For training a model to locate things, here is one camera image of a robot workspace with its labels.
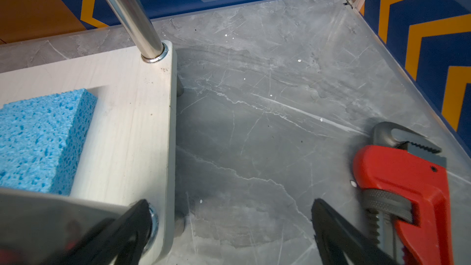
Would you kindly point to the white two-tier shelf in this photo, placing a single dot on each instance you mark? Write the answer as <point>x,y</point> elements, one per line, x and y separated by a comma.
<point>128,155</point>

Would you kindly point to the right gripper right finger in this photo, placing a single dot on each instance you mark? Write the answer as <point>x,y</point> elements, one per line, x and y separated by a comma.
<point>339,242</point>

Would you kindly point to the red pipe wrench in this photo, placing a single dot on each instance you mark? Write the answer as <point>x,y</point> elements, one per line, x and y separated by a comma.
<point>405,193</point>

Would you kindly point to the blue cellulose sponge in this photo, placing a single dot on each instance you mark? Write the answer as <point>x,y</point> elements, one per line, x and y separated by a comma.
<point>42,140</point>

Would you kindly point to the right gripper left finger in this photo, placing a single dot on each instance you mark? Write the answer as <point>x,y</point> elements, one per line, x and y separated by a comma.
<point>120,241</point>

